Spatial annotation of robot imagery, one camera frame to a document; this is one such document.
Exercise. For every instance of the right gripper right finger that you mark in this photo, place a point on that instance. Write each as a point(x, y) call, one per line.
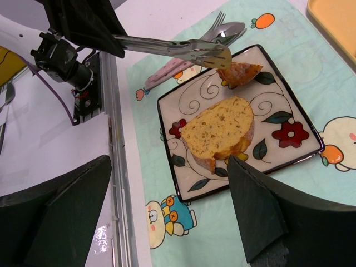
point(282, 226)

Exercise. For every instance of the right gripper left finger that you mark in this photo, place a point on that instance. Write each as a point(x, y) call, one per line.
point(53, 223)

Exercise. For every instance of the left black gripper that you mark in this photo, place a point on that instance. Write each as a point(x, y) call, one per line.
point(92, 24)

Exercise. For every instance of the herb bread slice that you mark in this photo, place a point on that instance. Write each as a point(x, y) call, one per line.
point(226, 128)

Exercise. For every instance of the metal food tongs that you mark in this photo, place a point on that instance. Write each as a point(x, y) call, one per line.
point(196, 51)

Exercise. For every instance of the small round bread slice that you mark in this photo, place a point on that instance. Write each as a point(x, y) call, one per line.
point(239, 74)

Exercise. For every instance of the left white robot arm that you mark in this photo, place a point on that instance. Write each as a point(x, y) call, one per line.
point(50, 52)

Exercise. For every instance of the mint cartoon placemat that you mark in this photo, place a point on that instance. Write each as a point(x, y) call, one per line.
point(205, 232)

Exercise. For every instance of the floral square plate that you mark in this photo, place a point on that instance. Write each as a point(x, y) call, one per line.
point(283, 133)

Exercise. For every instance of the yellow plastic tray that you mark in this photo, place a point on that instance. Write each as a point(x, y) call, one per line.
point(337, 19)

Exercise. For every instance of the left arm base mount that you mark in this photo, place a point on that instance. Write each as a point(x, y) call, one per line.
point(88, 102)

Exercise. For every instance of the aluminium front rail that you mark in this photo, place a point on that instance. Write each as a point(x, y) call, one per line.
point(124, 242)

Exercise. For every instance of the pink handled fork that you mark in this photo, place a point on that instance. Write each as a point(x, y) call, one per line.
point(176, 65)

